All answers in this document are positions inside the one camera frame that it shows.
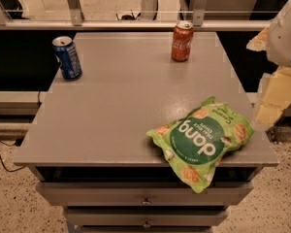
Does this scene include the grey drawer cabinet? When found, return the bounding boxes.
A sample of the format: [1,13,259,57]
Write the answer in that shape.
[15,32,277,233]

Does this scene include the drawer knob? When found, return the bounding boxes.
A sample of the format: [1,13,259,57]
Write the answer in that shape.
[142,196,151,206]
[143,221,151,228]

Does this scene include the lower drawer knob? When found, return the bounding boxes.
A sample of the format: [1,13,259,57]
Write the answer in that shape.
[143,221,151,228]

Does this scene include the green rice chip bag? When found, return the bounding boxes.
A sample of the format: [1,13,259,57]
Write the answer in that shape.
[146,97,253,193]

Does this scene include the blue soda can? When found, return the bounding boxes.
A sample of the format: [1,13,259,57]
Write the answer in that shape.
[52,36,82,80]

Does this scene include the upper drawer knob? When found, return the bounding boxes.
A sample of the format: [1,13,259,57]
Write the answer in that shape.
[142,196,151,206]

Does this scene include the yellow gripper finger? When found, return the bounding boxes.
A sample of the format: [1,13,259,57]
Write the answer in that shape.
[254,66,291,125]
[246,27,269,51]

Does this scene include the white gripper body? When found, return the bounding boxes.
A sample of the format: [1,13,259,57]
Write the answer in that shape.
[267,0,291,67]

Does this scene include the metal railing frame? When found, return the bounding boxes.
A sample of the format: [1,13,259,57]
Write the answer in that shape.
[0,0,270,31]

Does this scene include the black floor cable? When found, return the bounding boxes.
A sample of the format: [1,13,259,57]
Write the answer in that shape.
[0,119,27,173]

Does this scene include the orange coke can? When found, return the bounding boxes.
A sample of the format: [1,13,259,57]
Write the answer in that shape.
[171,20,194,62]

